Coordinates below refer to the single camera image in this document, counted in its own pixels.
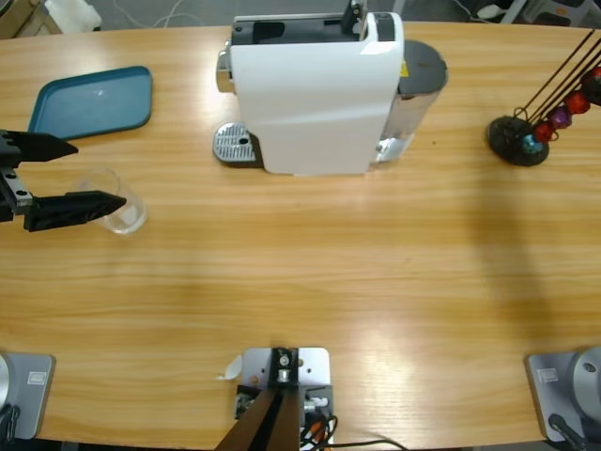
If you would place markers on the white camera mounting plate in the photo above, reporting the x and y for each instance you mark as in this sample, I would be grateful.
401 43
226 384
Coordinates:
312 366

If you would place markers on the brown cardboard box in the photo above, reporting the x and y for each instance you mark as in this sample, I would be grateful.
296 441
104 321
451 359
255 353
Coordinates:
16 16

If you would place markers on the grey plastic stool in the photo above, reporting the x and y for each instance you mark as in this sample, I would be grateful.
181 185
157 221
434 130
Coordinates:
549 11

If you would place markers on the purple coffee capsule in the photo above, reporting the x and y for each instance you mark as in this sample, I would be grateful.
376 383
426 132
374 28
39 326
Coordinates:
559 117

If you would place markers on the white tape tag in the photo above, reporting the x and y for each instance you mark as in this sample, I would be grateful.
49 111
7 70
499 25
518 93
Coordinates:
230 368

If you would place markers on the teal coffee capsule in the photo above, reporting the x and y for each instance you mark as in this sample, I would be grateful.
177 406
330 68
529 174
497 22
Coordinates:
530 144

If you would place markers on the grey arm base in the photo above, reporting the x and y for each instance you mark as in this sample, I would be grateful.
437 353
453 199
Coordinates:
28 394
559 390

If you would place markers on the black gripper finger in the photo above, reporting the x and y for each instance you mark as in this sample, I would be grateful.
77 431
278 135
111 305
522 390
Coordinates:
37 146
70 209

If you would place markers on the dark camera post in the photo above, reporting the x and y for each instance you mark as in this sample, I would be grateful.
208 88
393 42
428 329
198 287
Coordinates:
263 423

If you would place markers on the clear drinking glass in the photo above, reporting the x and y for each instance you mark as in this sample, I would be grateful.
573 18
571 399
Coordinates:
127 216

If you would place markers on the white power adapter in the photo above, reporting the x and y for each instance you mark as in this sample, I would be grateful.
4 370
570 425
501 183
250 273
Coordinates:
490 9

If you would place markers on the white capsule coffee machine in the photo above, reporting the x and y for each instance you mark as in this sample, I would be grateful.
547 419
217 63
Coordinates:
310 108

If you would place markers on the white foam block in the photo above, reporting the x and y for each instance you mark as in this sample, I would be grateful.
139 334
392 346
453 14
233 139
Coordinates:
75 11

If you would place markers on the clear water tank grey lid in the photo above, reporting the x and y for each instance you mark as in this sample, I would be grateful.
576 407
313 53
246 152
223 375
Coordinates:
422 66

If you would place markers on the black capsule holder with rods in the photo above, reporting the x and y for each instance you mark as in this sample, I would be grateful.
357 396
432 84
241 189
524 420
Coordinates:
512 141

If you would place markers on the teal plastic tray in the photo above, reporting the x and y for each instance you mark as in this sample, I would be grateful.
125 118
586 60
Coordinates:
91 103

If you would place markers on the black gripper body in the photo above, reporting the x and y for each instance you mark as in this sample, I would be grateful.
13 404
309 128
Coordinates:
9 192

